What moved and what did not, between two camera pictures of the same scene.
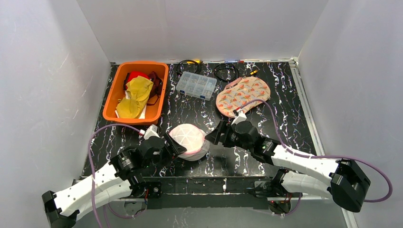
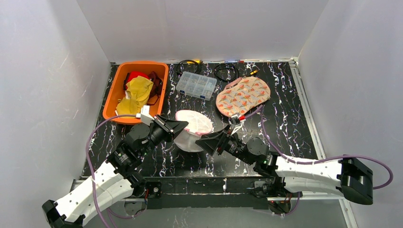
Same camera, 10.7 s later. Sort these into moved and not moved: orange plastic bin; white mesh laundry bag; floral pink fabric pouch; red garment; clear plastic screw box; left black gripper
Moved: left black gripper; white mesh laundry bag
Not moved: floral pink fabric pouch; clear plastic screw box; red garment; orange plastic bin
